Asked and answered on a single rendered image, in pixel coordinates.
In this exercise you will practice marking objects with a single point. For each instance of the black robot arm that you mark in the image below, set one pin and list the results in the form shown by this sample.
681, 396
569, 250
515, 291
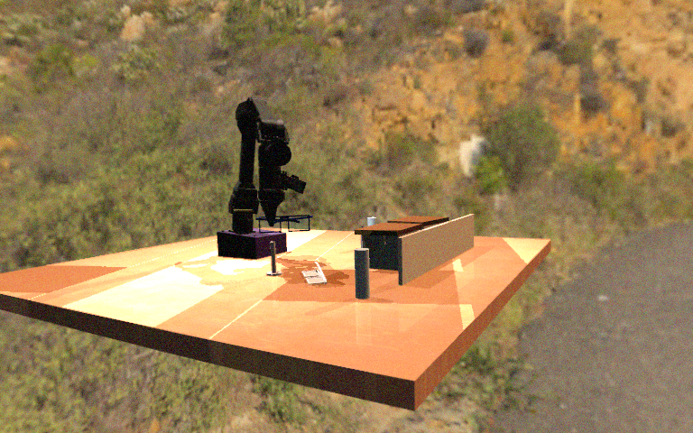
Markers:
255, 120

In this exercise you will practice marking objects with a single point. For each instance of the tan flat panel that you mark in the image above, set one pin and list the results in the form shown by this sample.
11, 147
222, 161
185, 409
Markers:
427, 249

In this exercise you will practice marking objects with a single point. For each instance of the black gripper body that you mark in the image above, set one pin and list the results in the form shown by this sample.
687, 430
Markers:
270, 186

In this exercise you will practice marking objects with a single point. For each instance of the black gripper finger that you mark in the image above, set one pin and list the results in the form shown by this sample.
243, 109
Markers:
269, 209

